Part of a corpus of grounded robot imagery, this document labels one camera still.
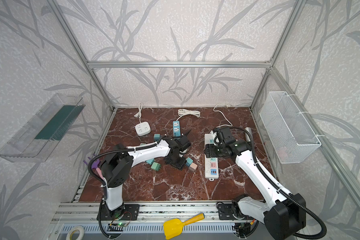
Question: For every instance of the yellow plastic scoop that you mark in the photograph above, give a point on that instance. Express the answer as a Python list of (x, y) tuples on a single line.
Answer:
[(173, 228)]

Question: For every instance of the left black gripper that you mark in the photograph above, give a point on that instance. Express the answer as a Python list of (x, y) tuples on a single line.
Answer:
[(181, 147)]

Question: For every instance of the purple plastic fork toy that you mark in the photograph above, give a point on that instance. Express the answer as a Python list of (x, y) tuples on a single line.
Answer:
[(93, 167)]

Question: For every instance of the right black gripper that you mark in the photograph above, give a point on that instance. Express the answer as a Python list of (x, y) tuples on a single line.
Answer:
[(211, 150)]

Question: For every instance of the white tape roll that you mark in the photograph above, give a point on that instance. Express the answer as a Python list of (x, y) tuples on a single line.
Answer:
[(76, 230)]

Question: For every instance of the green plug adapter lower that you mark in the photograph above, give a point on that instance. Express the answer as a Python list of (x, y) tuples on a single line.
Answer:
[(155, 166)]

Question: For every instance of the white square power socket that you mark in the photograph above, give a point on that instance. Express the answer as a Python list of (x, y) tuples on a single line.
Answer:
[(142, 129)]

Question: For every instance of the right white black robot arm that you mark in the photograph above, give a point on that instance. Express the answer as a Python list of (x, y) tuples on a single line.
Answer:
[(282, 213)]

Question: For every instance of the teal plug adapter lower right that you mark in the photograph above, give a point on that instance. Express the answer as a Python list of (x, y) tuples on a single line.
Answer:
[(189, 161)]

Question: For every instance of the teal plug adapter lower left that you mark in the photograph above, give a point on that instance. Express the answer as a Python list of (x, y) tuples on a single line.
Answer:
[(150, 162)]

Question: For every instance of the teal power strip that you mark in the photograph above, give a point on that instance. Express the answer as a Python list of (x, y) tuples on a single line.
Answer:
[(176, 129)]

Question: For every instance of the long white multicolour power strip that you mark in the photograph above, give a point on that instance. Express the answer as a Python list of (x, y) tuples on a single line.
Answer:
[(211, 164)]

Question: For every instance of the teal plug adapter near strip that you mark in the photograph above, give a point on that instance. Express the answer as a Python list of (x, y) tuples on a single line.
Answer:
[(157, 137)]

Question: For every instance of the clear plastic wall bin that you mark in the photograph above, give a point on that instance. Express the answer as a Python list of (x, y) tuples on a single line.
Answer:
[(38, 138)]

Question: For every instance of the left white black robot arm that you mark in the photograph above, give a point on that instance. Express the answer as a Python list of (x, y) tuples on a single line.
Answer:
[(113, 168)]

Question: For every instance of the white wire mesh basket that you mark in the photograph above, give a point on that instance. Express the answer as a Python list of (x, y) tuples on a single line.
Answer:
[(290, 133)]

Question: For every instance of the pink plug adapter lower right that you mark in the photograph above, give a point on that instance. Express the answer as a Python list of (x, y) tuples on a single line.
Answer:
[(193, 167)]

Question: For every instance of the metal cylinder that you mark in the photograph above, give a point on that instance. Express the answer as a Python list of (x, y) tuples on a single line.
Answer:
[(248, 134)]

